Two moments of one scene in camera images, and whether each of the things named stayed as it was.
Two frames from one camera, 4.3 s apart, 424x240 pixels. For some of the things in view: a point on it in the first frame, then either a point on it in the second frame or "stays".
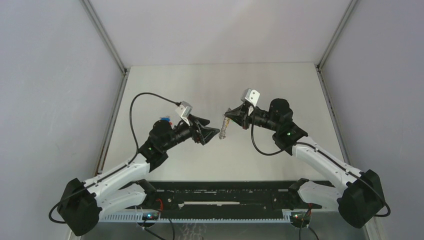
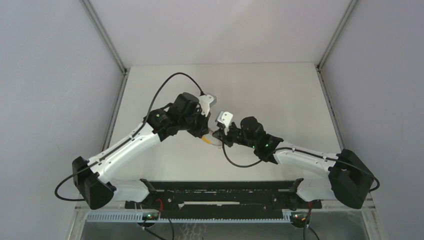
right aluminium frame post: (318, 66) stays
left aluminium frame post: (119, 95) stays
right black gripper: (240, 116) -> (221, 133)
